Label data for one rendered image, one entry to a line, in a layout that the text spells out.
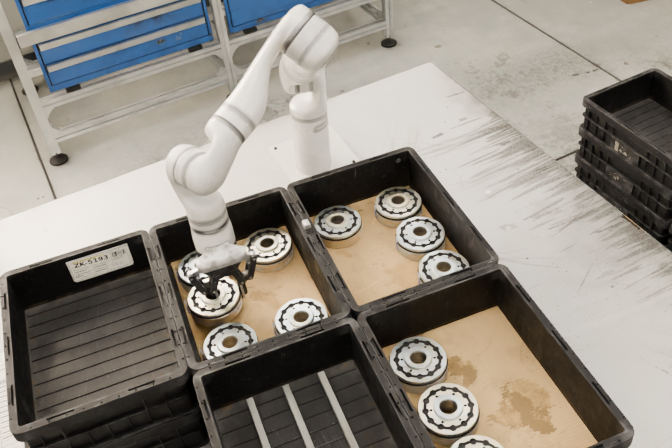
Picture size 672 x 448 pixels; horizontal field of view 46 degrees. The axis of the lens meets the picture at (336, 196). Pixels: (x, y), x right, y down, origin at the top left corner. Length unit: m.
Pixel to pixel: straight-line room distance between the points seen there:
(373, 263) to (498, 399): 0.40
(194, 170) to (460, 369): 0.59
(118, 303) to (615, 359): 1.00
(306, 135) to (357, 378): 0.70
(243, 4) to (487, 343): 2.35
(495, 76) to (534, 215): 1.84
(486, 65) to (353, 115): 1.61
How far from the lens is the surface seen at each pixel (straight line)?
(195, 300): 1.55
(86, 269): 1.69
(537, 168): 2.07
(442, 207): 1.65
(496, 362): 1.47
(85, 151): 3.61
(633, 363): 1.67
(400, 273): 1.60
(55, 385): 1.59
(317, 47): 1.40
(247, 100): 1.35
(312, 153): 1.95
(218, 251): 1.41
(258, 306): 1.58
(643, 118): 2.65
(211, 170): 1.31
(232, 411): 1.44
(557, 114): 3.48
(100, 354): 1.60
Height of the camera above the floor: 2.00
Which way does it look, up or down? 41 degrees down
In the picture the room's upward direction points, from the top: 7 degrees counter-clockwise
